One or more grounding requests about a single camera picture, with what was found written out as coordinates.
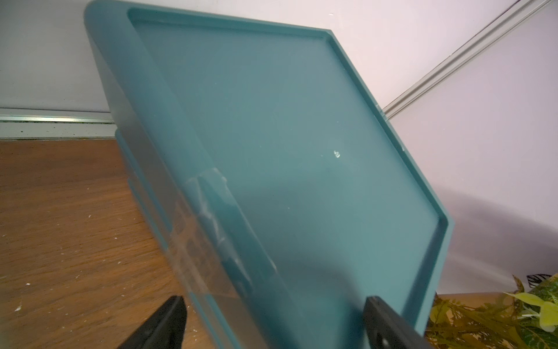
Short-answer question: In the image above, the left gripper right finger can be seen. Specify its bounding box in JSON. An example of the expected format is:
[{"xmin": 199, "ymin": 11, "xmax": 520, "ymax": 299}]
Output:
[{"xmin": 363, "ymin": 296, "xmax": 432, "ymax": 349}]

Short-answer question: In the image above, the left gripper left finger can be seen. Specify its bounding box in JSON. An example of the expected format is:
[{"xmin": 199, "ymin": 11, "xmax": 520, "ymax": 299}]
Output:
[{"xmin": 118, "ymin": 295, "xmax": 187, "ymax": 349}]

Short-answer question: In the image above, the teal three-drawer cabinet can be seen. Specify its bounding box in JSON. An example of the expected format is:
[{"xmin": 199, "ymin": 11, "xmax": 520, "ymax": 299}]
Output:
[{"xmin": 84, "ymin": 1, "xmax": 453, "ymax": 348}]

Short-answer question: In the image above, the artificial green plant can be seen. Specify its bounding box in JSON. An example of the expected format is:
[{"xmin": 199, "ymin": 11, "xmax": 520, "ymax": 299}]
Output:
[{"xmin": 424, "ymin": 274, "xmax": 557, "ymax": 348}]

